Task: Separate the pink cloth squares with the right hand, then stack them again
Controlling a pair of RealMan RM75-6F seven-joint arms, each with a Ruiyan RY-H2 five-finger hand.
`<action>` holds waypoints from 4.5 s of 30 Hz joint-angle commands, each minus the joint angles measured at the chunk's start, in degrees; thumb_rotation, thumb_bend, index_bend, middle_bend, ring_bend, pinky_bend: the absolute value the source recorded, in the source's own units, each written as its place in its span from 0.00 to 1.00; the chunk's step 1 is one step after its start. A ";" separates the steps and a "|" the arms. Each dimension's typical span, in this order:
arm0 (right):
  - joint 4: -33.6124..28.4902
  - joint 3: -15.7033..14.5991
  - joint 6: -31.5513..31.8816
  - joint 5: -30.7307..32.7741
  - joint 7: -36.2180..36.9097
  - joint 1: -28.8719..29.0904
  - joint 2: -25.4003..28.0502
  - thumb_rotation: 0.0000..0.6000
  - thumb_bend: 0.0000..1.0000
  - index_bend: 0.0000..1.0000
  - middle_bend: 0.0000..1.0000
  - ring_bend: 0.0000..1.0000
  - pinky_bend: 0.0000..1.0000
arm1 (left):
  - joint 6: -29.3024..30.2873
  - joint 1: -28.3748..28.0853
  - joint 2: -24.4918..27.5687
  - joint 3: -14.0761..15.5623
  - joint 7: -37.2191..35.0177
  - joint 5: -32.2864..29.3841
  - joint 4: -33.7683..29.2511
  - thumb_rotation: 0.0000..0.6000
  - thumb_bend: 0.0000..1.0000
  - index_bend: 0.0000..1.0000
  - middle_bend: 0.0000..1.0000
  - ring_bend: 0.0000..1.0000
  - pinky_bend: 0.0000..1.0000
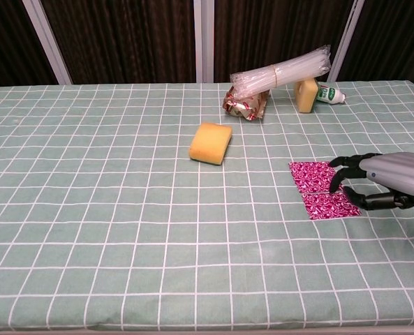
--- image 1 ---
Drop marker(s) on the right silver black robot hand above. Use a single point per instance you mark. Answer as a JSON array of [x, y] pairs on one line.
[[402, 171]]

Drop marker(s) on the small white green-label bottle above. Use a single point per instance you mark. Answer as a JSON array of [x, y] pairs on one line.
[[330, 95]]

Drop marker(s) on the small yellow sponge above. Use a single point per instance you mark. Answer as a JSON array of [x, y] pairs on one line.
[[306, 96]]

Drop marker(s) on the dark brown curtain panel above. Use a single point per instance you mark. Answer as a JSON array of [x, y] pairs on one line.
[[395, 42], [7, 42], [123, 42], [280, 28]]

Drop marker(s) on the bundle of clear straws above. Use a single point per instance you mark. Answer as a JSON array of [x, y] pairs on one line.
[[280, 75]]

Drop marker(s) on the gold foil snack packet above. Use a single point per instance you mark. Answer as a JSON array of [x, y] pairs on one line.
[[248, 106]]

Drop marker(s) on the large yellow sponge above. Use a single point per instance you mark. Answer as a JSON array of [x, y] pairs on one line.
[[208, 143]]

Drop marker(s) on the green checked tablecloth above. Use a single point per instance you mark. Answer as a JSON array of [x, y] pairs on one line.
[[123, 227]]

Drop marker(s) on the silver partition post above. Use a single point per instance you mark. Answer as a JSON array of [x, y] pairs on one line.
[[48, 42], [347, 35], [204, 42]]

